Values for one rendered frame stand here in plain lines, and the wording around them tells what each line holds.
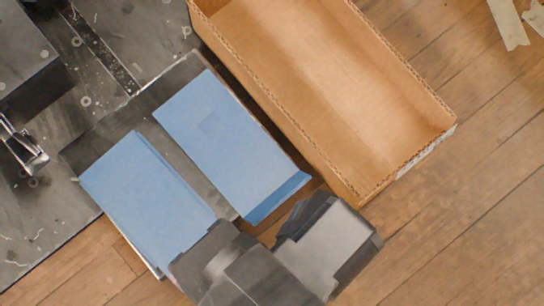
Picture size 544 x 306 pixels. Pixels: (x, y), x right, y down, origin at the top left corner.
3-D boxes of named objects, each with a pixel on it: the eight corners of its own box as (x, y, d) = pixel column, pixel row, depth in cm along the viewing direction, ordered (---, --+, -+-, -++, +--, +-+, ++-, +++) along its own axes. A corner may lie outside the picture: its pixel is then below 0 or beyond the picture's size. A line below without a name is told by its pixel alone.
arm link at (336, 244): (312, 189, 85) (312, 152, 73) (392, 261, 83) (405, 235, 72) (212, 293, 83) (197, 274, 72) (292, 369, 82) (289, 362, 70)
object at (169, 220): (184, 296, 97) (181, 291, 95) (78, 178, 100) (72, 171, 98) (240, 245, 99) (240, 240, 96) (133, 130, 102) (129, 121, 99)
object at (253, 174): (255, 232, 99) (254, 226, 96) (152, 114, 102) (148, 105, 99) (312, 184, 100) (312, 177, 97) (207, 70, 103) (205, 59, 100)
